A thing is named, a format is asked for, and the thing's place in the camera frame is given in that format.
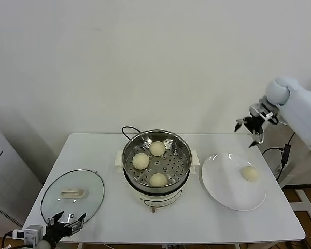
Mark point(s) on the white side desk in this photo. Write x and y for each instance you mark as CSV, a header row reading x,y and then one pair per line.
x,y
270,137

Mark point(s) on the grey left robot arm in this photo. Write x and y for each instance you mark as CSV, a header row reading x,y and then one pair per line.
x,y
44,245

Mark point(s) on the cream electric cooker base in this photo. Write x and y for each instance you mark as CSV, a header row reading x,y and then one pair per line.
x,y
155,199

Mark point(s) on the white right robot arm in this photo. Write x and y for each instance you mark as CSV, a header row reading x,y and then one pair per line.
x,y
300,111

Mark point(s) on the white round plate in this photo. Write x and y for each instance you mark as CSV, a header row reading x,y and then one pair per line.
x,y
223,181

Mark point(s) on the stainless steel steamer basket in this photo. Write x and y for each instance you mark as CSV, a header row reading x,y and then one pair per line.
x,y
176,160

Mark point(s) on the white steamed baozi bun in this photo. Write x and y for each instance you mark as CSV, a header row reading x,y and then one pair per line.
x,y
140,160
249,173
158,179
157,148

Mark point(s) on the grey white cabinet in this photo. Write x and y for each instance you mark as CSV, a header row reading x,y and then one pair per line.
x,y
5,168

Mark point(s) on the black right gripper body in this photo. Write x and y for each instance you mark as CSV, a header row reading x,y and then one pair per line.
x,y
255,124

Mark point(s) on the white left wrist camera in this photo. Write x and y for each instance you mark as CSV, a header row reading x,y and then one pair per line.
x,y
34,233

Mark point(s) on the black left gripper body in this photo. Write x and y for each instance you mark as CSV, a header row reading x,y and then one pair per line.
x,y
55,231

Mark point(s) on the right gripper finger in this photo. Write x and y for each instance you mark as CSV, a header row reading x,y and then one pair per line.
x,y
259,137
240,122

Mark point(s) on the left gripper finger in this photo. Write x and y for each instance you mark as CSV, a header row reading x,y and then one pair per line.
x,y
54,220
76,226

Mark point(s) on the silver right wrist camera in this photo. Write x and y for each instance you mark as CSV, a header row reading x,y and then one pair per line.
x,y
257,109

